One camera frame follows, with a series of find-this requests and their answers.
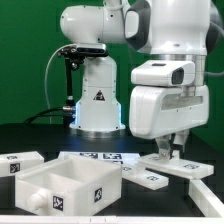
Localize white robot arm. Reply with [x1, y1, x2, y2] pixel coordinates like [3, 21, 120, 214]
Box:
[60, 0, 222, 159]

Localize grey camera cable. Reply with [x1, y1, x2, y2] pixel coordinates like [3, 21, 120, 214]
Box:
[44, 43, 78, 110]

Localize black camera on stand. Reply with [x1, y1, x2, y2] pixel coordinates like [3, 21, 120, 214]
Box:
[57, 44, 108, 107]

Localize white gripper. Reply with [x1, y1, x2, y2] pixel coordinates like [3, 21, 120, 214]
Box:
[129, 85, 209, 160]

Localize black base cables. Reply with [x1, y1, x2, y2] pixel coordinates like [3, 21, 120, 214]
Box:
[23, 106, 78, 125]

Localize white marker sheet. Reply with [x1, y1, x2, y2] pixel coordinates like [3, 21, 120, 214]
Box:
[59, 151, 140, 164]

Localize white cabinet door panel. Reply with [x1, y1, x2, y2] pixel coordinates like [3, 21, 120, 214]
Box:
[122, 164, 169, 190]
[138, 154, 214, 179]

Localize white cabinet top block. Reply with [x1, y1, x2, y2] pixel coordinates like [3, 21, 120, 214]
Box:
[0, 151, 44, 177]

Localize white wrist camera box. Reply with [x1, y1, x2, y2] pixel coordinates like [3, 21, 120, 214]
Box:
[131, 60, 195, 87]

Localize white corner guide rail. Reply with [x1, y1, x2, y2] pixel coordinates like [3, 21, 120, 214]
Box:
[188, 180, 224, 218]

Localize grey sleeved wrist cable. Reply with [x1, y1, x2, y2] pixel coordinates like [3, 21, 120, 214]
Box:
[203, 70, 224, 79]

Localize white cabinet body box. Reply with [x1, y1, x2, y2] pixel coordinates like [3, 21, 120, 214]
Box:
[15, 155, 122, 216]

